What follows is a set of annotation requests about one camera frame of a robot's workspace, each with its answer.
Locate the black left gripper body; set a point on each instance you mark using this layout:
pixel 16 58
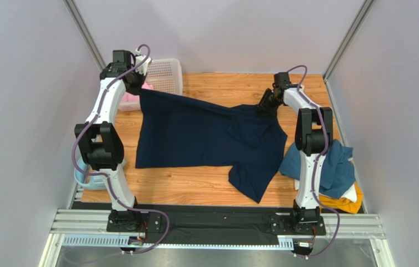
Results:
pixel 137 80

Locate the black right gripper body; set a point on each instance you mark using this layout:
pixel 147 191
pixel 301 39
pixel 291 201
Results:
pixel 267 104

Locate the navy blue t shirt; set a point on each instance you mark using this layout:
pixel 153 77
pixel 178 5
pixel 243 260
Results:
pixel 179 131

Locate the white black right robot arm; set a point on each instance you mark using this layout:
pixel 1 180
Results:
pixel 313 137

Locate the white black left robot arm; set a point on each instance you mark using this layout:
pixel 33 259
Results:
pixel 100 145

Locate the pink t shirt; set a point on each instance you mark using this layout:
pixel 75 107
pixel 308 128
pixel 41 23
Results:
pixel 129 98

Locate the white perforated plastic basket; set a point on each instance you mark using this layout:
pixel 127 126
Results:
pixel 165 75

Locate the teal blue t shirt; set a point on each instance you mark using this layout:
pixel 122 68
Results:
pixel 337 172

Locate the light blue headphones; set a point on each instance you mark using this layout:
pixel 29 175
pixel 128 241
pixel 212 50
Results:
pixel 93 183

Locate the white t shirt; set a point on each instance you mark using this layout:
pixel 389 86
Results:
pixel 350 194

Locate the yellow t shirt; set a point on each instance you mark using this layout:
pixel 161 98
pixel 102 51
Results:
pixel 344 204

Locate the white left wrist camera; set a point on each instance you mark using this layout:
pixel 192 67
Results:
pixel 142 64

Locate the right corner aluminium post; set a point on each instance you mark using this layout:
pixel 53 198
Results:
pixel 348 38

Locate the corner aluminium post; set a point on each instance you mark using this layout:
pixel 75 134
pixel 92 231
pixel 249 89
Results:
pixel 85 33
pixel 348 38

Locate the left corner aluminium post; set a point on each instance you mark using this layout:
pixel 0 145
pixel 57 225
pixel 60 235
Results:
pixel 85 33

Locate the aluminium front rail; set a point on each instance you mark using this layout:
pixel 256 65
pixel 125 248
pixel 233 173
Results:
pixel 88 228

